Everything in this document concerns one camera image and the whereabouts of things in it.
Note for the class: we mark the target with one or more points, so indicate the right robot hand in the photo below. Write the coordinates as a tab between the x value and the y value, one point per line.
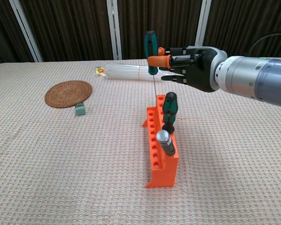
203	70

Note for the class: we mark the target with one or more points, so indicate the green black screwdriver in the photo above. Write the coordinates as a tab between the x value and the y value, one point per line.
169	110

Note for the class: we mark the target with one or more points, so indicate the black screwdriver teal stripe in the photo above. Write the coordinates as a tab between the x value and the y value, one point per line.
151	42

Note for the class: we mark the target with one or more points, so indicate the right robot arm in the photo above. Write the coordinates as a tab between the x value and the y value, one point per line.
260	77

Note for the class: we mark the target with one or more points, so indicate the orange tool holder block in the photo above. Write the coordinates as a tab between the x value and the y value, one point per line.
164	173

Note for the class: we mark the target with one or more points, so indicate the clear bag of sticks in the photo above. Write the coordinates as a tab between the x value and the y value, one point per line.
126	73

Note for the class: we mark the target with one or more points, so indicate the small yellow candy packet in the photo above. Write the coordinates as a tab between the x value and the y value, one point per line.
100	71

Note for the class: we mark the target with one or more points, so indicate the small green block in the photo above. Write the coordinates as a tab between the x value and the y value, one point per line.
80	109

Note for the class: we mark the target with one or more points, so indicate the round woven rattan coaster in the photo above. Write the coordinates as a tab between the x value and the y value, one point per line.
68	93

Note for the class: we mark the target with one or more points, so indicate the beige woven tablecloth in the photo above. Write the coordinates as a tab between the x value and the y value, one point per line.
61	152

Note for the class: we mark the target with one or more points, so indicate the white partition frame post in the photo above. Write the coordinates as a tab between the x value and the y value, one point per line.
114	30
204	18
26	30

